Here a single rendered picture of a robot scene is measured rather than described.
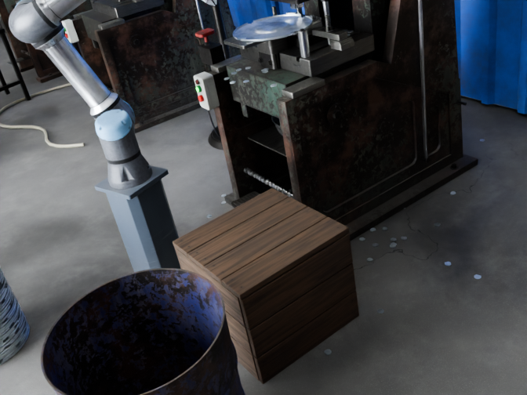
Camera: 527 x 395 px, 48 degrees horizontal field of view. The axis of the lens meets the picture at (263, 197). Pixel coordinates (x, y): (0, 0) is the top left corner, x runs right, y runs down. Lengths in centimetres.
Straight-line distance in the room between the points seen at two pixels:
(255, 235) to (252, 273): 19
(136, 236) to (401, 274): 93
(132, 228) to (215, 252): 44
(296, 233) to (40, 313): 110
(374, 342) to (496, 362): 35
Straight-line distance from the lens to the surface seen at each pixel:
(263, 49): 221
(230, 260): 173
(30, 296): 254
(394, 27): 226
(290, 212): 188
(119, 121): 199
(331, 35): 214
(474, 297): 205
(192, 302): 157
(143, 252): 216
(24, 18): 193
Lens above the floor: 136
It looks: 30 degrees down
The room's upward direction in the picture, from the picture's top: 12 degrees counter-clockwise
